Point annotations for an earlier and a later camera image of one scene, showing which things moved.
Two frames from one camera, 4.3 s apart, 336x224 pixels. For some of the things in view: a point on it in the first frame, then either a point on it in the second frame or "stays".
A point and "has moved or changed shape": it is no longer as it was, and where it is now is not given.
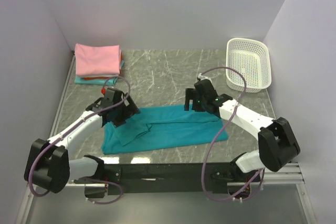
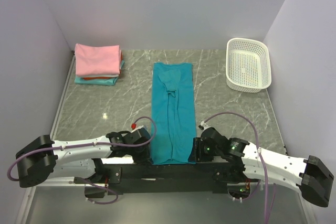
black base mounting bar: [170, 178] stays
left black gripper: [129, 110] -> [145, 158]
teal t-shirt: [162, 126] has moved or changed shape
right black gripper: [191, 94] -> [197, 156]
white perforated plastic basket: [251, 57] stays
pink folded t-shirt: [91, 60] stays
